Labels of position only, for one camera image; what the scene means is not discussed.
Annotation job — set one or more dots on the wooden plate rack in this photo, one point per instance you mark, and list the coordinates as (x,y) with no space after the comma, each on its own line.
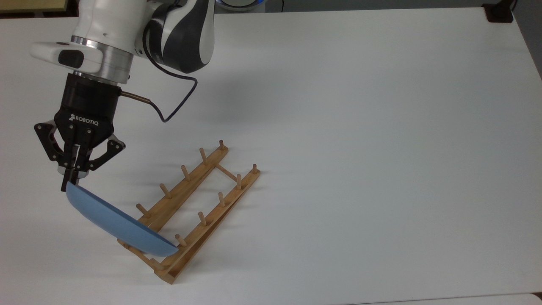
(199,174)

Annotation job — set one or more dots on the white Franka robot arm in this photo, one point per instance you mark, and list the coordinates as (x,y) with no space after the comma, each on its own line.
(106,21)

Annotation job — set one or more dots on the yellow board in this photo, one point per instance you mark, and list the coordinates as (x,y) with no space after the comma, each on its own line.
(29,4)

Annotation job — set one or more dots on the blue plate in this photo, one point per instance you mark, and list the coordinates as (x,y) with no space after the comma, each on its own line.
(110,220)

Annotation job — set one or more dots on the black camera pole with base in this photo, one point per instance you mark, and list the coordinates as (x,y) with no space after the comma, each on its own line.
(499,12)

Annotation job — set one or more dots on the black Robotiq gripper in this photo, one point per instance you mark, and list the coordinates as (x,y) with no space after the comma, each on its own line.
(89,110)

